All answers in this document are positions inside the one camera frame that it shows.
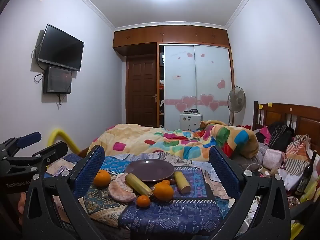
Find wooden overhead cabinet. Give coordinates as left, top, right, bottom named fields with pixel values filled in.
left=112, top=25, right=230, bottom=56

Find brown wooden door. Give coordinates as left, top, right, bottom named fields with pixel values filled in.
left=126, top=55, right=158, bottom=128

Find striped cloth bag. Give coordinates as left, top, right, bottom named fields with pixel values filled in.
left=285, top=134, right=313, bottom=176

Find wardrobe with frosted sliding doors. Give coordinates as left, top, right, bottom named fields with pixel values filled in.
left=157, top=42, right=235, bottom=131

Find yellow foam tube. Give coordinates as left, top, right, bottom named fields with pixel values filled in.
left=47, top=129, right=82, bottom=153

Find black television cable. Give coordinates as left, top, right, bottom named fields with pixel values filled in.
left=31, top=43, right=45, bottom=83

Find pink clothes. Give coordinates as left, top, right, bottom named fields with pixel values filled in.
left=254, top=126, right=272, bottom=145

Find black bag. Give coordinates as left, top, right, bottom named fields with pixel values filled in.
left=269, top=121, right=295, bottom=152

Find wooden bed headboard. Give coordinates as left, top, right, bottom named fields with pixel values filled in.
left=252, top=101, right=320, bottom=153

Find small black wall monitor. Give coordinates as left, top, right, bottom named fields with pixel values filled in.
left=43, top=66, right=72, bottom=95

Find brown round plate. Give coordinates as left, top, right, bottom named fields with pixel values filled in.
left=125, top=159, right=175, bottom=182

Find grey cloth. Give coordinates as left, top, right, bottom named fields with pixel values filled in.
left=231, top=146, right=264, bottom=167

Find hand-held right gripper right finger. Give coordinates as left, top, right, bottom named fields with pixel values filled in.
left=209, top=145, right=292, bottom=240

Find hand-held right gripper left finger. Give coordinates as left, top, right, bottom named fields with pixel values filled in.
left=22, top=145, right=108, bottom=240

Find pink heart stickers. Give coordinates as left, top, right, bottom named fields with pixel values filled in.
left=160, top=52, right=227, bottom=112

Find colourful patch blanket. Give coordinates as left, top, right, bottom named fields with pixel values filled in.
left=86, top=120, right=259, bottom=162

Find person's left hand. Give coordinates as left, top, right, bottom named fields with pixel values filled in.
left=17, top=194, right=27, bottom=227

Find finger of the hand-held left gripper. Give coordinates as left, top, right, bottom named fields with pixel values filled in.
left=26, top=141, right=69, bottom=173
left=0, top=131, right=42, bottom=159

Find pink floral pouch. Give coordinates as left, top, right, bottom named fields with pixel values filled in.
left=262, top=149, right=286, bottom=170

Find black wall television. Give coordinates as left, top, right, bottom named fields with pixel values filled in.
left=37, top=24, right=85, bottom=72

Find dark glass bottle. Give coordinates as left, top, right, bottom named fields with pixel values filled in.
left=295, top=150, right=318, bottom=197

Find peeled pomelo piece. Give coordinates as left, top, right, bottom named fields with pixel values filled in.
left=108, top=174, right=137, bottom=202

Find long thin sugarcane piece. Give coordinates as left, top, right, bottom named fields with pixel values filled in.
left=125, top=173, right=153, bottom=197

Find standing electric fan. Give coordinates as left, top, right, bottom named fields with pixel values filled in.
left=227, top=86, right=247, bottom=127

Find patterned blue patchwork sheet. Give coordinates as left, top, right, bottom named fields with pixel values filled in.
left=45, top=151, right=240, bottom=239

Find small white cabinet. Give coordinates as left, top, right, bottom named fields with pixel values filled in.
left=180, top=113, right=203, bottom=131

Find large orange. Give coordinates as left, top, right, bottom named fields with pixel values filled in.
left=153, top=182, right=174, bottom=201
left=93, top=169, right=111, bottom=187

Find yellow plastic bag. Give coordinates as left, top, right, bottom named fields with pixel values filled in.
left=299, top=176, right=320, bottom=203

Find short thick sugarcane piece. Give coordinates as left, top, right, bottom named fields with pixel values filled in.
left=174, top=171, right=191, bottom=194

